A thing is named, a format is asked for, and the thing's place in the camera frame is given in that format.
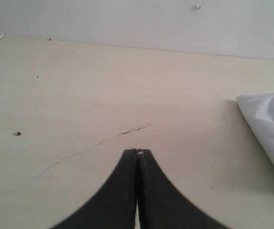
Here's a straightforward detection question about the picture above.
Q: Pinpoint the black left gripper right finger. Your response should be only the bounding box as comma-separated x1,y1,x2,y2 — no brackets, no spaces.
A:
137,149,227,229

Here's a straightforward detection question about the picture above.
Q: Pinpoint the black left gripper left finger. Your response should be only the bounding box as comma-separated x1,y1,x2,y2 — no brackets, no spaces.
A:
53,149,138,229

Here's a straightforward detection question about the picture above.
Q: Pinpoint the white t-shirt red Chinese lettering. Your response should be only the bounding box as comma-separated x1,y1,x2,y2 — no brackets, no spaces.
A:
236,93,274,165

